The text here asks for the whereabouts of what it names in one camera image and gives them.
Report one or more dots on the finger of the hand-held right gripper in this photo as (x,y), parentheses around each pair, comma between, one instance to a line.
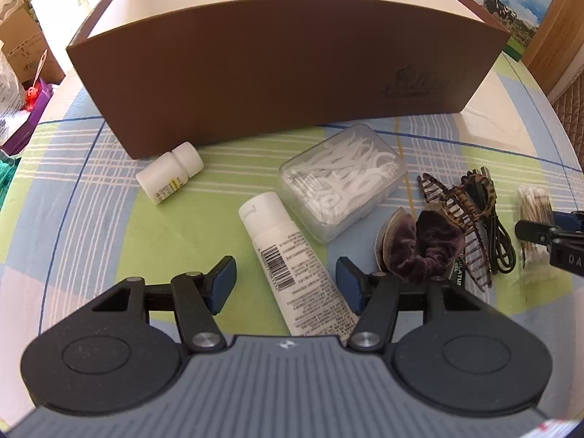
(534,230)
(570,219)

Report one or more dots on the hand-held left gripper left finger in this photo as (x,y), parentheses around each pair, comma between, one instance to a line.
(223,283)

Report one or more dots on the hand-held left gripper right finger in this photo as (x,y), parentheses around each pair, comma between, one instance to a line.
(349,285)

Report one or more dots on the cotton swab pack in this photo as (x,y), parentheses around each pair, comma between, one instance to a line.
(534,205)

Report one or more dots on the white cream tube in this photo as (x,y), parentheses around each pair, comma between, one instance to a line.
(283,255)

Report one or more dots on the purple velvet scrunchie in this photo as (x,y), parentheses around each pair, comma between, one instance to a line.
(429,246)

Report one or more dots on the brown cardboard box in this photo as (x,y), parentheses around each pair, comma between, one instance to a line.
(273,77)

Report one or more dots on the tortoiseshell hair claw clip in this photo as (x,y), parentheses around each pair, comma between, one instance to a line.
(461,200)

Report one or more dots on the brown quilted chair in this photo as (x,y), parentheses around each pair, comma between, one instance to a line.
(570,118)

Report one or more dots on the clear floss pick box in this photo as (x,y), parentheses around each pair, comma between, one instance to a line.
(342,182)

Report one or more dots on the white pill bottle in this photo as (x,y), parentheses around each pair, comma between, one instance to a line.
(169,173)

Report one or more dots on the plaid tablecloth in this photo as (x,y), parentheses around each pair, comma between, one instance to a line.
(114,219)

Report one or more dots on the wooden door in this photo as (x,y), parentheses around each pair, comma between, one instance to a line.
(565,18)

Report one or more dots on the milk carton box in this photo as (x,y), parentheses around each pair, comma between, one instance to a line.
(524,9)

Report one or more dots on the purple box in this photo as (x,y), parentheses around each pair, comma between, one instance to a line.
(32,118)

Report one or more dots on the small red toy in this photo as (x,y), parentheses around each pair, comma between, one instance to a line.
(31,92)

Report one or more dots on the white plastic bag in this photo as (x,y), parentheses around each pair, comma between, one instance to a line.
(9,86)

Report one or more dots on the cardboard box with hang hole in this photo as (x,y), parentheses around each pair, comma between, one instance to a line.
(23,36)

